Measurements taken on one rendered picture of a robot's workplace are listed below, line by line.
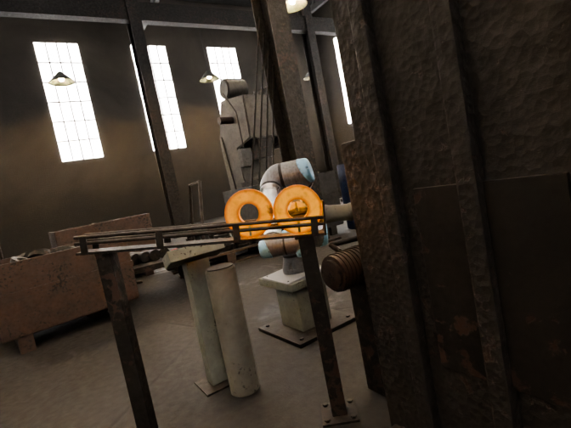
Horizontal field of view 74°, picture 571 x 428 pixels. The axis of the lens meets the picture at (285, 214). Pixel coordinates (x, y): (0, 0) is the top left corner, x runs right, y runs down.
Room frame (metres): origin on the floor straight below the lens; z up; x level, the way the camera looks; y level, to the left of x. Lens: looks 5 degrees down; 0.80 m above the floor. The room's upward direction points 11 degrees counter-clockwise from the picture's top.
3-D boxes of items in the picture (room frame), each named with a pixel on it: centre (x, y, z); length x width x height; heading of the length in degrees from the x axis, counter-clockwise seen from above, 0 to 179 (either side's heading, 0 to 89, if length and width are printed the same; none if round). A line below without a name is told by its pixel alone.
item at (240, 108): (7.15, 0.28, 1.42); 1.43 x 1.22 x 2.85; 37
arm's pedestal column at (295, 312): (2.05, 0.00, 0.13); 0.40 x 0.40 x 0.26; 34
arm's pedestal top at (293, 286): (2.05, 0.00, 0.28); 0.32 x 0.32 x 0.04; 34
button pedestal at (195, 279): (1.61, 0.42, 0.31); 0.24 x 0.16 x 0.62; 122
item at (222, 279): (1.50, 0.30, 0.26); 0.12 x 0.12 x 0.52
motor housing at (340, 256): (1.29, -0.20, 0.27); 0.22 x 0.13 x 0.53; 122
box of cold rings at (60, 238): (4.70, 2.28, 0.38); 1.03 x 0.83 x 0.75; 125
